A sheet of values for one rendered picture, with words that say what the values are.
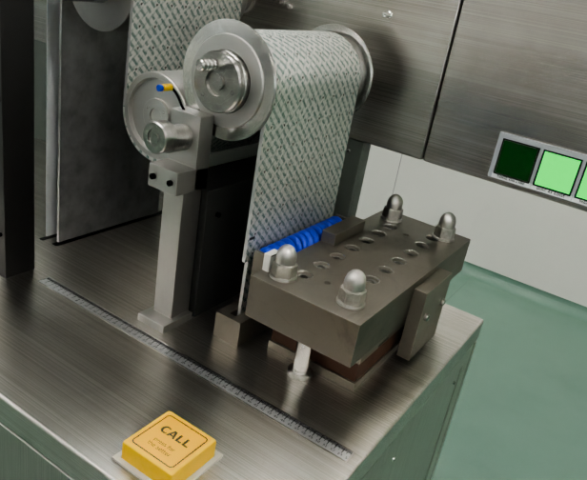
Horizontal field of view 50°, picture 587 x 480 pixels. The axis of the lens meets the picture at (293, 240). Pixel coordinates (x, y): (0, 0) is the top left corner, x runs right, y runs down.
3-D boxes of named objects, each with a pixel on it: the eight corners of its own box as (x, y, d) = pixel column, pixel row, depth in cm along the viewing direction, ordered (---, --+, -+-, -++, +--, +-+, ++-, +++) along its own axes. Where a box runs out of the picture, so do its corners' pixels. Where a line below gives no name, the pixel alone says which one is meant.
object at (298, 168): (241, 261, 85) (260, 128, 78) (329, 222, 104) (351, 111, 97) (244, 262, 85) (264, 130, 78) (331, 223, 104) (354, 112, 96)
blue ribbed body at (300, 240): (251, 268, 86) (254, 245, 85) (329, 230, 104) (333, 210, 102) (272, 276, 85) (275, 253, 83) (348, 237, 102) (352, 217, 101)
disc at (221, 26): (177, 124, 84) (188, 9, 79) (179, 123, 85) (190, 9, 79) (265, 154, 78) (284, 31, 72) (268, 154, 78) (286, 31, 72)
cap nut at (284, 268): (263, 275, 80) (268, 243, 78) (279, 267, 83) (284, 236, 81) (287, 286, 78) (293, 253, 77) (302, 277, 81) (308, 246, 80)
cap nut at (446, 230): (428, 236, 102) (435, 210, 100) (436, 230, 105) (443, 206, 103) (449, 244, 101) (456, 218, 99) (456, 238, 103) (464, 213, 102)
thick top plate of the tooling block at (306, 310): (244, 314, 82) (251, 273, 80) (378, 238, 114) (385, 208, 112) (350, 368, 75) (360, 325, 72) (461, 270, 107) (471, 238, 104)
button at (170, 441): (120, 458, 65) (121, 440, 64) (168, 426, 71) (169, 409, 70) (169, 494, 62) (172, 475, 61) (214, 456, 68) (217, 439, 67)
